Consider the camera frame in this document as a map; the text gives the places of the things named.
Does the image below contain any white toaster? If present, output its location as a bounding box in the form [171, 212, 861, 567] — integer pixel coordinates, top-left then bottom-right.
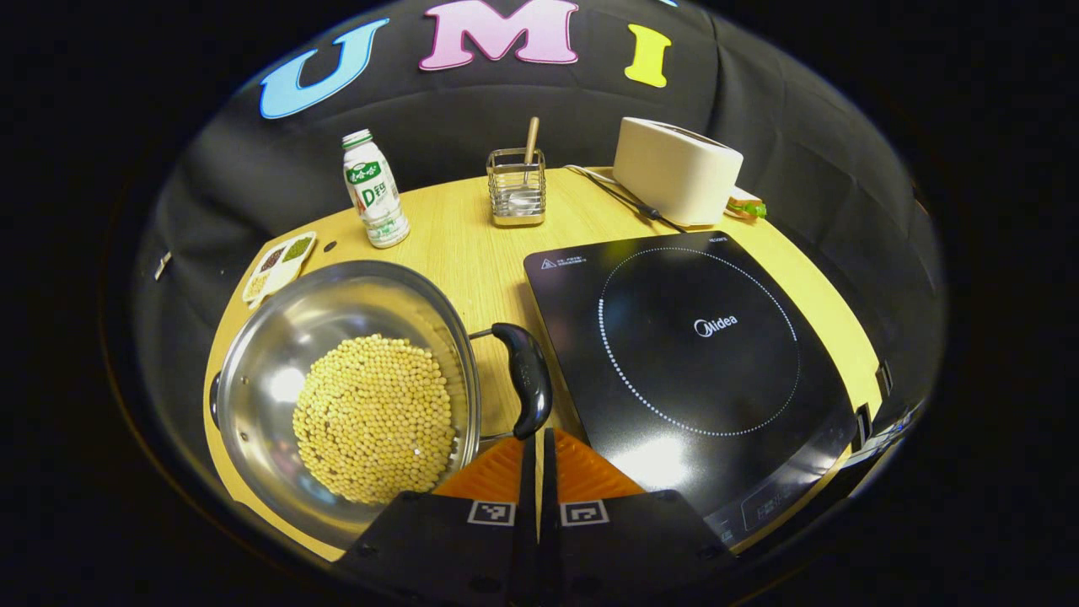
[613, 116, 744, 227]

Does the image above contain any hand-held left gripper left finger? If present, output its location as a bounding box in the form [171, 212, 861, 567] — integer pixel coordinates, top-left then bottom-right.
[336, 432, 540, 607]

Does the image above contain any white divided dish of beans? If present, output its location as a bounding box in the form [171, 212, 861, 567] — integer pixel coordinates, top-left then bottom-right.
[242, 231, 318, 306]

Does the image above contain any black power cable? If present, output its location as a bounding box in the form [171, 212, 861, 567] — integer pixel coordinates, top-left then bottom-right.
[582, 173, 689, 234]

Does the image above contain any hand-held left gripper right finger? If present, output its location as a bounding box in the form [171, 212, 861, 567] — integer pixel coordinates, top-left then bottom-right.
[539, 427, 739, 607]

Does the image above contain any wooden spoon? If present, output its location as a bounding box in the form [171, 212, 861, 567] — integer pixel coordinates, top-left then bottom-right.
[507, 116, 541, 213]

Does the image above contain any pile of yellow soybeans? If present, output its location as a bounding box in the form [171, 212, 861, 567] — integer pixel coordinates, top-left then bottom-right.
[292, 334, 456, 505]

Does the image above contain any white bottle green label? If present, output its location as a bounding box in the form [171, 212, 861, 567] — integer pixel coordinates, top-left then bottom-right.
[341, 129, 411, 250]

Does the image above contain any black backdrop cloth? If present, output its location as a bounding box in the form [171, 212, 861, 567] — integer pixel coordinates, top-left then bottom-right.
[126, 0, 947, 473]

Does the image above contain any metal wire utensil holder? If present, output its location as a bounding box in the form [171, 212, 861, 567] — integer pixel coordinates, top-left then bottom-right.
[486, 148, 547, 228]

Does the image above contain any stainless steel pot black handle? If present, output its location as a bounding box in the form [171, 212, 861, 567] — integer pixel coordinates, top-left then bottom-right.
[208, 260, 555, 549]

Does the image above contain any white power cable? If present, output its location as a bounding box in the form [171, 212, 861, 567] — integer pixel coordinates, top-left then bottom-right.
[565, 164, 623, 191]

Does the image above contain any black induction cooktop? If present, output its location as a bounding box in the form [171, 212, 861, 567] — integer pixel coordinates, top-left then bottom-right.
[523, 229, 859, 549]

